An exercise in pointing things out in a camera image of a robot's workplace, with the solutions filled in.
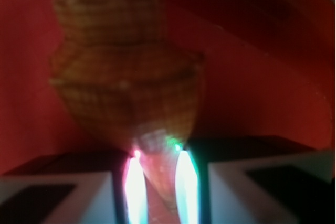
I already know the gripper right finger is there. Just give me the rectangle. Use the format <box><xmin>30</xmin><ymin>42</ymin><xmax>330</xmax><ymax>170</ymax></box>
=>
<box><xmin>175</xmin><ymin>136</ymin><xmax>335</xmax><ymax>223</ymax></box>

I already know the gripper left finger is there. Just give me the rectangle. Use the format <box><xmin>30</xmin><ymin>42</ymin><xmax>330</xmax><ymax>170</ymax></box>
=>
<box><xmin>1</xmin><ymin>150</ymin><xmax>147</xmax><ymax>223</ymax></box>

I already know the tan spiral seashell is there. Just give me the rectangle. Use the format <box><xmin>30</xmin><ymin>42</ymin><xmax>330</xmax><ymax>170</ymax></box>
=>
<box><xmin>50</xmin><ymin>0</ymin><xmax>203</xmax><ymax>212</ymax></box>

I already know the red plastic tray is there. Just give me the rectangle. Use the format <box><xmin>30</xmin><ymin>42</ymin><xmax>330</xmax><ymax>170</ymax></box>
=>
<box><xmin>0</xmin><ymin>0</ymin><xmax>336</xmax><ymax>224</ymax></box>

